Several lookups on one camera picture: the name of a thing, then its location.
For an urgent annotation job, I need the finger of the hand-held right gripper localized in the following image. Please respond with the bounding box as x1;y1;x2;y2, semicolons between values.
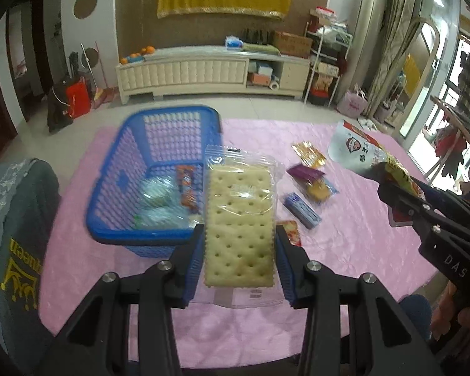
377;180;470;251
370;162;470;224

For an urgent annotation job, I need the blue striped snack packet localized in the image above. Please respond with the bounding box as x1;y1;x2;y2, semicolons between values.
283;192;322;230

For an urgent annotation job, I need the small light blue snack packet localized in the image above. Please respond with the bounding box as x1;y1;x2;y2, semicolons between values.
141;176;179;208

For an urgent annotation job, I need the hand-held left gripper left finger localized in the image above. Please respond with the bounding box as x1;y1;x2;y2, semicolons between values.
39;223;206;376

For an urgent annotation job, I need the silver tower air conditioner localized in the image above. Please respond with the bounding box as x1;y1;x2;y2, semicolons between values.
333;0;388;98

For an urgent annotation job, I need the green pastry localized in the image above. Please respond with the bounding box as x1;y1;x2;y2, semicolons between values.
135;204;196;230

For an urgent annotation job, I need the green folded cloth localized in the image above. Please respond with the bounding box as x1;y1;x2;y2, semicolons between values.
242;43;280;55

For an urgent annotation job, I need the black folded stand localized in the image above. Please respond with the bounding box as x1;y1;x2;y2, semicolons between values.
68;51;83;83

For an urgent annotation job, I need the red foil snack packet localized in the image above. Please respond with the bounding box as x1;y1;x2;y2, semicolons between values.
389;204;416;228

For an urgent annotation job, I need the person's right leg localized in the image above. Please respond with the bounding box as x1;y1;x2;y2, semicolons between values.
399;295;433;341

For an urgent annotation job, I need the orange printed snack bag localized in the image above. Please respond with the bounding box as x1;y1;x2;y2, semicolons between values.
313;74;337;92

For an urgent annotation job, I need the pink bag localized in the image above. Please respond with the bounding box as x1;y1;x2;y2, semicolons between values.
337;86;369;118

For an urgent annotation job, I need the patterned beige curtain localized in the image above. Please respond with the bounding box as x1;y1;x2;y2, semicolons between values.
366;0;424;114

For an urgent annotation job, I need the brown framed doorway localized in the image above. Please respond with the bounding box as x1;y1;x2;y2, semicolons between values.
6;0;55;122

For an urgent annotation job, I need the brown cardboard box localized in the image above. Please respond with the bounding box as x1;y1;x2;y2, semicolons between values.
273;31;313;59

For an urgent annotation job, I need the cream television cabinet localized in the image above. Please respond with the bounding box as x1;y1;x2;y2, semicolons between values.
115;45;312;106

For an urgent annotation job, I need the person's right hand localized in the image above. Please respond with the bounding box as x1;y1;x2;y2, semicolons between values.
431;282;470;339

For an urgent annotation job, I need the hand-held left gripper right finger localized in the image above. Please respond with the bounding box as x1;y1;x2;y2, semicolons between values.
275;225;443;376

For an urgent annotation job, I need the red garment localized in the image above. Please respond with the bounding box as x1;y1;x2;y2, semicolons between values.
435;127;465;157

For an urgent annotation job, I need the white metal rack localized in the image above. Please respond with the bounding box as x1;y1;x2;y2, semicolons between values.
303;19;353;106

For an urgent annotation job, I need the black router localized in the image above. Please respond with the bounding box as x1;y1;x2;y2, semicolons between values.
243;28;273;44

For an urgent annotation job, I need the arched standing mirror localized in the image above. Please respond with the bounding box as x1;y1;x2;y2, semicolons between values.
392;18;441;134

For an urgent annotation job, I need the mop with metal handle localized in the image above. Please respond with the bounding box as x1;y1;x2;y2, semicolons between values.
80;42;98;87

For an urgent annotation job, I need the small red white snack packet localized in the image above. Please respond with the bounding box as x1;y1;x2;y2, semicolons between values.
278;220;303;247

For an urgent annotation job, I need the broom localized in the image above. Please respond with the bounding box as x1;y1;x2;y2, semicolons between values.
94;41;120;108

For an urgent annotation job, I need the black hanging garment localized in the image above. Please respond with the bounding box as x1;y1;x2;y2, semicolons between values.
444;145;470;179

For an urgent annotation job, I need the glass balcony door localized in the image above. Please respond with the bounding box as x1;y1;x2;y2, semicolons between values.
399;0;461;138

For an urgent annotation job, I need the wooden clothes drying rack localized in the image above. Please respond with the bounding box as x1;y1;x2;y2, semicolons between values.
429;94;470;189

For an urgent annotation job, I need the red white box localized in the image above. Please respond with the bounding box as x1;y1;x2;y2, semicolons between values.
311;7;337;28

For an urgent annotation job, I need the clear cracker packet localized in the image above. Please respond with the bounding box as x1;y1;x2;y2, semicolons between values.
204;145;286;310

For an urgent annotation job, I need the red yellow snack bag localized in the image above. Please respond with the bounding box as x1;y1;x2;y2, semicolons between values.
328;120;426;198

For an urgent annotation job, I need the black bag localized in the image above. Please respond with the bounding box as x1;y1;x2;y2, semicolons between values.
47;80;79;133

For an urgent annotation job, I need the grey small bin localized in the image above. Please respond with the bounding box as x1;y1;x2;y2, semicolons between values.
374;102;394;124

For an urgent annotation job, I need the yellow cake packet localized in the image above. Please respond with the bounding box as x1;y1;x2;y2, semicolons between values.
303;178;339;203

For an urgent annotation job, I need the orange snack bar packet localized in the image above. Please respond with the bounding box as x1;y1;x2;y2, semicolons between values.
175;164;200;214

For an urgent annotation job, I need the pink tablecloth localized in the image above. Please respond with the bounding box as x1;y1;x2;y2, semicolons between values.
39;119;455;369

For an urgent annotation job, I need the blue plastic basket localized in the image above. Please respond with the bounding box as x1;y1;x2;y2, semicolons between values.
86;105;224;258

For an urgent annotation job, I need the small yellow orange snack packet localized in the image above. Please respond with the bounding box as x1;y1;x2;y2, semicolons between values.
291;141;327;169

